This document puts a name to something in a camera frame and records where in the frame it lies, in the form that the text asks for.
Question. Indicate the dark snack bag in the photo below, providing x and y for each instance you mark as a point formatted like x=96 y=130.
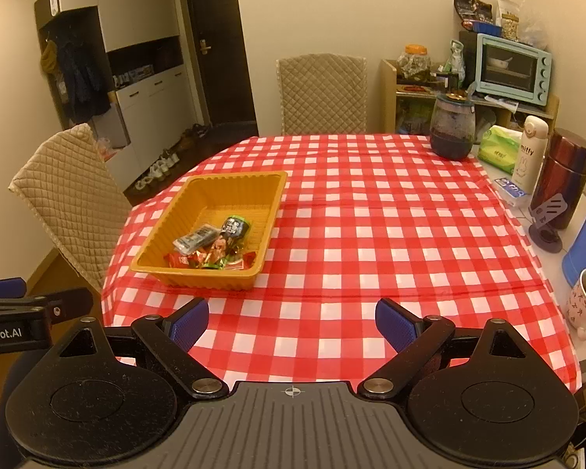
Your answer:
x=471 y=7

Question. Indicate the light blue toaster oven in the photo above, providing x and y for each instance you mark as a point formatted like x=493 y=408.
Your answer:
x=512 y=68

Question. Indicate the green white bag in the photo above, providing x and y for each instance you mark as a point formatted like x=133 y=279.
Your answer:
x=454 y=61

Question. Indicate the blue white small box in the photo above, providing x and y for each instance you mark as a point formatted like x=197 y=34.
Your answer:
x=510 y=188

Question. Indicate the grey phone stand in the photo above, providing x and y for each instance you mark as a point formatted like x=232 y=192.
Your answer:
x=547 y=224

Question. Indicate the dark door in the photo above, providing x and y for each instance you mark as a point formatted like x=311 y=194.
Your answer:
x=219 y=58

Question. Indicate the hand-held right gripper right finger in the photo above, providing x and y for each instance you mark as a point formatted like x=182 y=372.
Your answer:
x=396 y=325

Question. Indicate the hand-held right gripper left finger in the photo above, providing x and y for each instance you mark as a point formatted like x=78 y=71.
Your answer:
x=189 y=325

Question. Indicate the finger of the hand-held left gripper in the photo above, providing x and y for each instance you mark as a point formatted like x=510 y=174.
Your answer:
x=2 y=287
x=68 y=303

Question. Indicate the white rabbit print bottle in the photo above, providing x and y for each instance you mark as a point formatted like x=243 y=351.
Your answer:
x=531 y=154

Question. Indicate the clear plastic bag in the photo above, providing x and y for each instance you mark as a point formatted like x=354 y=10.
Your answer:
x=534 y=24

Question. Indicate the orange plastic basket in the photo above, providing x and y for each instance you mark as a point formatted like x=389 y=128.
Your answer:
x=215 y=195

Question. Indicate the row of shoes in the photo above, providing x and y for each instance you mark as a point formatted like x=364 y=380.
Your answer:
x=168 y=161

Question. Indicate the red yellow snack packet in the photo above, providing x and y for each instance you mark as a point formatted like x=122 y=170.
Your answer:
x=177 y=260

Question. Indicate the white patterned mug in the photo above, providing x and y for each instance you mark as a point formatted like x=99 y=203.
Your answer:
x=583 y=308

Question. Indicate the green black snack packet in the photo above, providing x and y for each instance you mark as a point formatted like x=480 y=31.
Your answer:
x=235 y=227

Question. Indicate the dark glass jar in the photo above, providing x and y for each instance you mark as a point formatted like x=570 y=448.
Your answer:
x=453 y=129

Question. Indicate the white cabinet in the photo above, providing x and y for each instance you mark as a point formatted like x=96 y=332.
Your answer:
x=136 y=19

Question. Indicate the beige quilted chair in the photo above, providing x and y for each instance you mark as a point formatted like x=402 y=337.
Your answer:
x=322 y=95
x=73 y=195

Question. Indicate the plastic jar orange lid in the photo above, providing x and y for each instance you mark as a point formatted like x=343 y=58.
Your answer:
x=413 y=63

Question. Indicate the brown metal thermos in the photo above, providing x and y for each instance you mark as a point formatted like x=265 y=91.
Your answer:
x=564 y=171

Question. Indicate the red white checkered tablecloth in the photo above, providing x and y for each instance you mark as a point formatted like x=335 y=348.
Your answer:
x=371 y=234

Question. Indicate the hanging dark clothes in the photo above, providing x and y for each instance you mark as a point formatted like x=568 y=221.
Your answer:
x=75 y=83

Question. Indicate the white bowl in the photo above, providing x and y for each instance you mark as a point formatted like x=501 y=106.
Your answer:
x=499 y=62

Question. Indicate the green tissue pack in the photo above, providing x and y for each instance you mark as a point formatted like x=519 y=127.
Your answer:
x=500 y=149

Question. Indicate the green red snack packet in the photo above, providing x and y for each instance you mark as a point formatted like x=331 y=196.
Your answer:
x=213 y=265

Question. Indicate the grey clear snack packet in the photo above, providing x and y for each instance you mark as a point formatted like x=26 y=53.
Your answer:
x=194 y=239

